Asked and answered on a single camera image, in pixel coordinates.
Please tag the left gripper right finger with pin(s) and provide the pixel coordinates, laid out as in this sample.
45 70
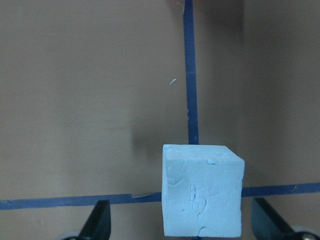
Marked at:
267 224

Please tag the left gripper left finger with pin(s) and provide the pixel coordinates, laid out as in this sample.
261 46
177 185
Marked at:
98 224

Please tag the light blue block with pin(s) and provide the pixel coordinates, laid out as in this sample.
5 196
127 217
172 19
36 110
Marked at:
201 191

